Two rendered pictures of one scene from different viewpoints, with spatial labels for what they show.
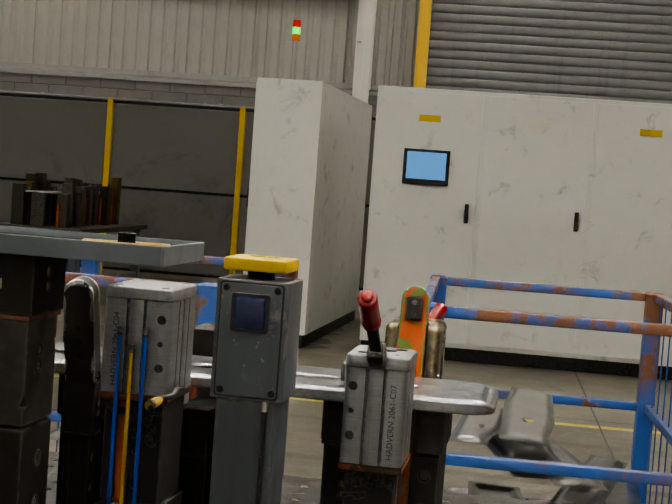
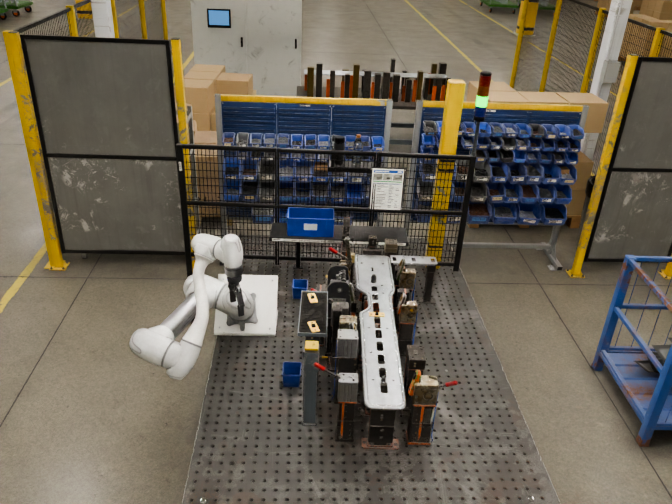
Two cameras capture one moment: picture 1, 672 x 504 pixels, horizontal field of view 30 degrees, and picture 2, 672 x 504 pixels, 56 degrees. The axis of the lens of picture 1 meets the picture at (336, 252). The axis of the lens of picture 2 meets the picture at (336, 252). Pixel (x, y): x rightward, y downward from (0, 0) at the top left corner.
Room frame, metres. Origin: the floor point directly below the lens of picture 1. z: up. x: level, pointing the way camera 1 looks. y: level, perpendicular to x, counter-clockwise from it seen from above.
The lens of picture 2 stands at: (0.84, -2.19, 2.90)
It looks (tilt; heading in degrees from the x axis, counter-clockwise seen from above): 29 degrees down; 79
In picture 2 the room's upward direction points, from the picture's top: 3 degrees clockwise
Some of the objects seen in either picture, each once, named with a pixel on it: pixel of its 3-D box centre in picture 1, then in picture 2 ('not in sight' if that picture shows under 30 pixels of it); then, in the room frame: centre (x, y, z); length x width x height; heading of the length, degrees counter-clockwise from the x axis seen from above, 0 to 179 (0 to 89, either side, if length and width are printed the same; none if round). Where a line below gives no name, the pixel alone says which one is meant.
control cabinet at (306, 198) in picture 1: (312, 185); not in sight; (10.57, 0.24, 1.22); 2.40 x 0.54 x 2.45; 170
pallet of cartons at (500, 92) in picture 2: not in sight; (523, 154); (3.96, 3.74, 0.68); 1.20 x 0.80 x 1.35; 175
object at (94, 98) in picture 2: not in sight; (113, 162); (-0.07, 2.88, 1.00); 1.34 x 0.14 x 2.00; 173
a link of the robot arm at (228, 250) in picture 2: not in sight; (229, 249); (0.84, 0.54, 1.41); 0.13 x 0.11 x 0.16; 139
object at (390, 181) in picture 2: not in sight; (386, 189); (1.86, 1.48, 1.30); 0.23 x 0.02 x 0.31; 170
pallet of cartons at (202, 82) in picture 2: not in sight; (219, 118); (0.77, 5.64, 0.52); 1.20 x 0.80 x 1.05; 80
